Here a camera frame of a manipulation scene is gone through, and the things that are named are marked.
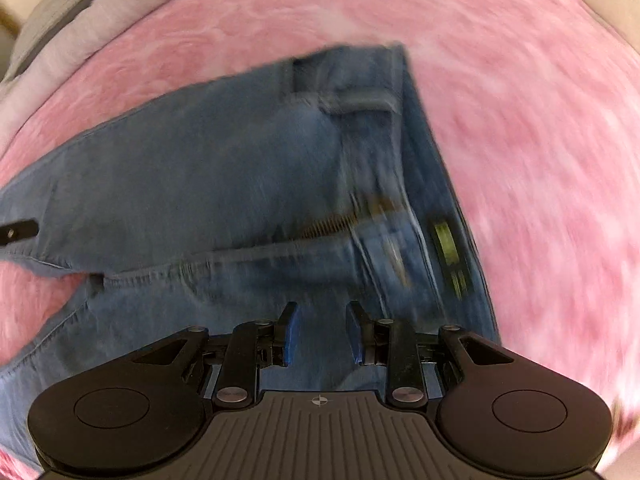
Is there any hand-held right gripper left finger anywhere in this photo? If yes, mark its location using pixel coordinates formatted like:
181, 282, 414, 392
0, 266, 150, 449
131, 302, 301, 409

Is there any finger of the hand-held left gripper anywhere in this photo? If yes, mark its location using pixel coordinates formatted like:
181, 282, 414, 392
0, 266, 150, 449
0, 218, 40, 247

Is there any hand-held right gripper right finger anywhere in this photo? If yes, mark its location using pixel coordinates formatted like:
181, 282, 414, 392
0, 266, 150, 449
346, 301, 516, 406

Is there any blue towel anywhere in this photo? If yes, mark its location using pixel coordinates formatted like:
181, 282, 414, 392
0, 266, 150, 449
0, 42, 502, 467

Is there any lilac striped quilt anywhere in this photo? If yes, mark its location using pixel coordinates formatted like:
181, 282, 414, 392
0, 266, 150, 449
0, 0, 216, 128

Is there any pink rose-print blanket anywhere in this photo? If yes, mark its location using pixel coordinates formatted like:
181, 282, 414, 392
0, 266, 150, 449
0, 0, 640, 480

